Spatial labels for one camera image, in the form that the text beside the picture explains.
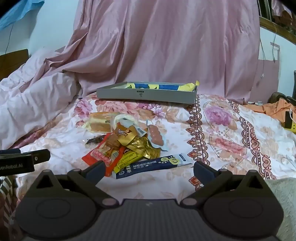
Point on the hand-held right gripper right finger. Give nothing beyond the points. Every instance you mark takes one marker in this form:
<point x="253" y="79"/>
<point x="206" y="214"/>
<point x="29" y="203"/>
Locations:
<point x="203" y="171"/>

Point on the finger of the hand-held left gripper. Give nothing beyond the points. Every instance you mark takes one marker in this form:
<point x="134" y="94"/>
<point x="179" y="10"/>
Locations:
<point x="41" y="156"/>

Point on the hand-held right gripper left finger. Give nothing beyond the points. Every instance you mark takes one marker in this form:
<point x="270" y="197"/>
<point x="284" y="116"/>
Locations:
<point x="97" y="170"/>

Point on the yellow toast bread packet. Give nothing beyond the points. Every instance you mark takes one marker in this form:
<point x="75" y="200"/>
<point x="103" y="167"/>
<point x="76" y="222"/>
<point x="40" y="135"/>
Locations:
<point x="99" y="125"/>

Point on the navy blue stick packet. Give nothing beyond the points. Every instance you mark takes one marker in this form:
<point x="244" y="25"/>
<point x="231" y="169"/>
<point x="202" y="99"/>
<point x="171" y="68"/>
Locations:
<point x="150" y="165"/>

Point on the light blue sausage packet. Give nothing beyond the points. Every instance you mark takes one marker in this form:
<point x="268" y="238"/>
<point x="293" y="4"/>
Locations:
<point x="156" y="136"/>

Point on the white rice cracker packet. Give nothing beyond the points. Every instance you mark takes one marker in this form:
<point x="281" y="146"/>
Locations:
<point x="126" y="118"/>

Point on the grey shallow tray box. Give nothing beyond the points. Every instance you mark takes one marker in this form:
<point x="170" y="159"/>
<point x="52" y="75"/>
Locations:
<point x="166" y="97"/>

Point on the red snack packet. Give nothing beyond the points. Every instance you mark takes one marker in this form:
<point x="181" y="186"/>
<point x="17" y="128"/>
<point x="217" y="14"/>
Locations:
<point x="104" y="150"/>

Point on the checkered cloth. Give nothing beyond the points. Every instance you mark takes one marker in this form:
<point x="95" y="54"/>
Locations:
<point x="7" y="192"/>

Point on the dark dried fish packet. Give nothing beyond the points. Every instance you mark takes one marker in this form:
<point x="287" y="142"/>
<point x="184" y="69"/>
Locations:
<point x="93" y="140"/>

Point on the yellow snack packet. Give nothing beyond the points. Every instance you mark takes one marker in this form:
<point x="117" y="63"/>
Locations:
<point x="127" y="160"/>

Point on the floral bed sheet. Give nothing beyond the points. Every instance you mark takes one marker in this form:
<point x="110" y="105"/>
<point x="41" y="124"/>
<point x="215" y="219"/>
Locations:
<point x="231" y="139"/>

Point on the gold and brown snack packet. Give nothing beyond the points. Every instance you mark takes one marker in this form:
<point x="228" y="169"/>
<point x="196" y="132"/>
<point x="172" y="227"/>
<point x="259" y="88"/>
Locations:
<point x="126" y="135"/>

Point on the crinkled gold snack packet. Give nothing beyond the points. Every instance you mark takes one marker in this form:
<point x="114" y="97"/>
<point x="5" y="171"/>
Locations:
<point x="145" y="148"/>

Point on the pale pink quilt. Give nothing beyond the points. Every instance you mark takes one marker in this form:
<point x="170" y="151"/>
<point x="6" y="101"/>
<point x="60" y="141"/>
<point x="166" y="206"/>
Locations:
<point x="34" y="97"/>

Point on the white fuzzy blanket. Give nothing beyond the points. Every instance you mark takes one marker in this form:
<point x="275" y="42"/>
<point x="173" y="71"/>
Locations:
<point x="284" y="199"/>

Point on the orange cloth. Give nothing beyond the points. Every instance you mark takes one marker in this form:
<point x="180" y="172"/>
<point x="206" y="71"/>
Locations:
<point x="272" y="107"/>

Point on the wooden headboard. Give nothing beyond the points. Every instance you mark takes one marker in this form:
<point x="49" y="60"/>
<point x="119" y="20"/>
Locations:
<point x="11" y="62"/>

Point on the dark brown cloth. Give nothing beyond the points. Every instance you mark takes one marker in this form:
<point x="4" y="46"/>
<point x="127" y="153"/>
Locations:
<point x="278" y="97"/>

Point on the pink hanging cloth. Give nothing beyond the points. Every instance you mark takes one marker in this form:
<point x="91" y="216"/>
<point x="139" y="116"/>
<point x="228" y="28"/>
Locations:
<point x="266" y="78"/>

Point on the pink satin curtain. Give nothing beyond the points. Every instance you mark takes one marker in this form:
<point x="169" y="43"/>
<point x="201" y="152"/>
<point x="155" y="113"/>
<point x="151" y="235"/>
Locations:
<point x="161" y="46"/>

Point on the blue cloth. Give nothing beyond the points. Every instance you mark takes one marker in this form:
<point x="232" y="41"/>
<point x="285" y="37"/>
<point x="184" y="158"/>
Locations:
<point x="18" y="11"/>

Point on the wooden frame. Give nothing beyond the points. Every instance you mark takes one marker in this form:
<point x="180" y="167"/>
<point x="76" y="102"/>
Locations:
<point x="277" y="28"/>

